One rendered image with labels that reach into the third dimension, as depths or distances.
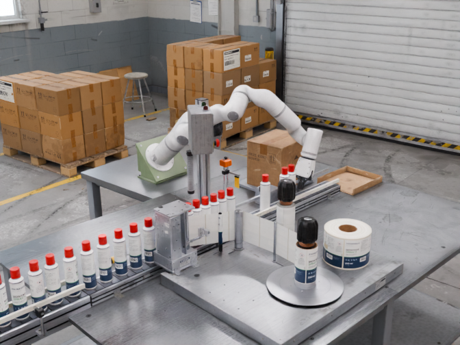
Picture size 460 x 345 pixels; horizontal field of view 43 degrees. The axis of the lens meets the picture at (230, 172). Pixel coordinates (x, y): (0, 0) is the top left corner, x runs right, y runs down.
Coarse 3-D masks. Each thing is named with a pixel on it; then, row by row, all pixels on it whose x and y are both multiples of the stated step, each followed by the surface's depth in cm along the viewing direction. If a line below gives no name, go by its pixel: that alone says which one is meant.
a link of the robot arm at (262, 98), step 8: (240, 88) 311; (248, 88) 306; (248, 96) 309; (256, 96) 300; (264, 96) 299; (272, 96) 300; (256, 104) 303; (264, 104) 300; (272, 104) 300; (280, 104) 302; (272, 112) 303; (280, 112) 302
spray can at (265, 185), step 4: (264, 176) 293; (268, 176) 295; (264, 180) 294; (268, 180) 296; (260, 184) 296; (264, 184) 294; (268, 184) 295; (260, 188) 297; (264, 188) 295; (268, 188) 295; (260, 192) 297; (264, 192) 296; (268, 192) 296; (260, 196) 298; (264, 196) 296; (268, 196) 297; (260, 200) 299; (264, 200) 297; (268, 200) 298; (260, 204) 299; (264, 204) 298; (268, 204) 298; (260, 208) 300; (264, 208) 298
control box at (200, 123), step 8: (192, 112) 258; (200, 112) 258; (208, 112) 258; (192, 120) 257; (200, 120) 257; (208, 120) 258; (192, 128) 258; (200, 128) 258; (208, 128) 259; (192, 136) 259; (200, 136) 260; (208, 136) 260; (192, 144) 260; (200, 144) 261; (208, 144) 262; (192, 152) 262; (200, 152) 262; (208, 152) 263
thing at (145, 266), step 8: (320, 184) 337; (336, 184) 337; (304, 192) 326; (320, 192) 326; (304, 200) 317; (264, 216) 297; (144, 264) 252; (152, 264) 252; (112, 272) 246; (128, 272) 245; (136, 272) 245; (120, 280) 240; (96, 288) 234
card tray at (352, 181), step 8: (344, 168) 368; (352, 168) 367; (328, 176) 358; (336, 176) 362; (344, 176) 362; (352, 176) 362; (360, 176) 362; (368, 176) 359; (376, 176) 355; (344, 184) 349; (352, 184) 349; (360, 184) 349; (368, 184) 343; (344, 192) 338; (352, 192) 337
